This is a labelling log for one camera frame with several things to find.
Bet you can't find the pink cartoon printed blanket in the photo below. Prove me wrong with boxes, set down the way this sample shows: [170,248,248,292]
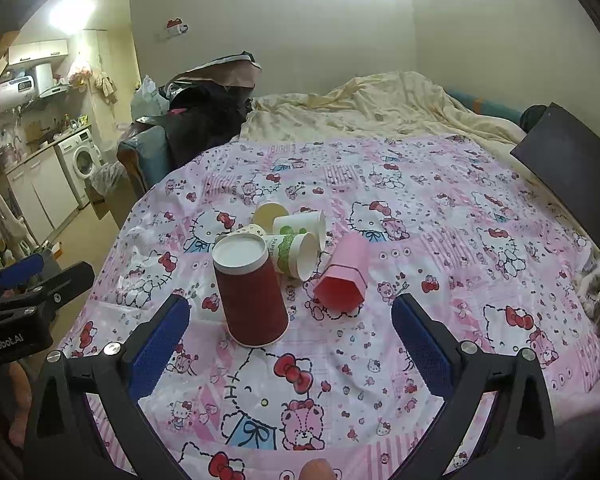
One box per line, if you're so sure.
[40,132,600,480]

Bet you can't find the white green paper cup rear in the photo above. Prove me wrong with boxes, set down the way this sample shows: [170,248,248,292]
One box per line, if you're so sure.
[272,209,327,252]

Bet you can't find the beige and dark bag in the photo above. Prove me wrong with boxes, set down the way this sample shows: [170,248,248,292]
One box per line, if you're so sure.
[164,51,264,92]

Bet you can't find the pale yellow duvet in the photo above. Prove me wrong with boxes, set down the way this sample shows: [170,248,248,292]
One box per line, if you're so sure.
[240,70,528,147]

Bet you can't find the person's left hand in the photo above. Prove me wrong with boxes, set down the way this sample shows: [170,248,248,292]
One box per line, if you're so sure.
[0,361,33,451]

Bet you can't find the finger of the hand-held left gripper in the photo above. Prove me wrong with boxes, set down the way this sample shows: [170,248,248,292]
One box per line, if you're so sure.
[0,253,46,303]
[0,261,97,324]

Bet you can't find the pink hexagonal cup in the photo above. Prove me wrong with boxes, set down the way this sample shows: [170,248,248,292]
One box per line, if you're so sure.
[313,233,370,309]

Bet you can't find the white kitchen base cabinet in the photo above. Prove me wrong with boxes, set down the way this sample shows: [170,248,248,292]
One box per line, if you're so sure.
[5,147,81,233]

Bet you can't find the pale yellow cup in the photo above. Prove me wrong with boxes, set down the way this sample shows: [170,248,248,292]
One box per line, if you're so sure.
[252,201,291,235]

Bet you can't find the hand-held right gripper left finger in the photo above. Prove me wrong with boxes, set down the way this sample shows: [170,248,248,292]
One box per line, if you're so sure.
[22,294,193,480]

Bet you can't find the dotted white paper cup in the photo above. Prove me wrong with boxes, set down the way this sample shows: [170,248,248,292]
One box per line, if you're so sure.
[223,224,267,242]

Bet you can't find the white wall cabinet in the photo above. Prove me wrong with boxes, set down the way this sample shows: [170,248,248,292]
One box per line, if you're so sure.
[7,39,70,66]

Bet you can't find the teal pillow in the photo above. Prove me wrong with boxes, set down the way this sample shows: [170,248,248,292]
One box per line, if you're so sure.
[445,87,527,122]

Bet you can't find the hanging beige cloth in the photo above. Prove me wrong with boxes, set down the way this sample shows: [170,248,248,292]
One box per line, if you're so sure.
[94,72,119,106]

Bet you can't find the cardboard box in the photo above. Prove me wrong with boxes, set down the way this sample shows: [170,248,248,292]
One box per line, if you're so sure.
[84,172,137,222]

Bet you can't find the white plastic bag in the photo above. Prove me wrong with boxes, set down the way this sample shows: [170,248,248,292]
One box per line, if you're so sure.
[129,74,172,122]

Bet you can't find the white water heater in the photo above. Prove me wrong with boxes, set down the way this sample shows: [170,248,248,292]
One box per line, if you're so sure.
[0,62,57,112]

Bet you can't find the white cup with green print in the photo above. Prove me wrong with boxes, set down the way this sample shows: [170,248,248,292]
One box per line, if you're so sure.
[264,232,322,282]

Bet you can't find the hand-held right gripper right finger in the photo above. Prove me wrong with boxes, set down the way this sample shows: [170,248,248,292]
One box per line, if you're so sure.
[390,294,557,480]

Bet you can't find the dark flat board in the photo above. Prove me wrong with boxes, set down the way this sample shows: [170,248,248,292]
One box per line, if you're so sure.
[510,102,600,263]

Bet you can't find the red paper cup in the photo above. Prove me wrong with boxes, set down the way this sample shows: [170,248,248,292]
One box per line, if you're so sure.
[212,233,290,347]

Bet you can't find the white washing machine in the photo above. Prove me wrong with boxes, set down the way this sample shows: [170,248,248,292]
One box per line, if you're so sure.
[55,129,104,209]

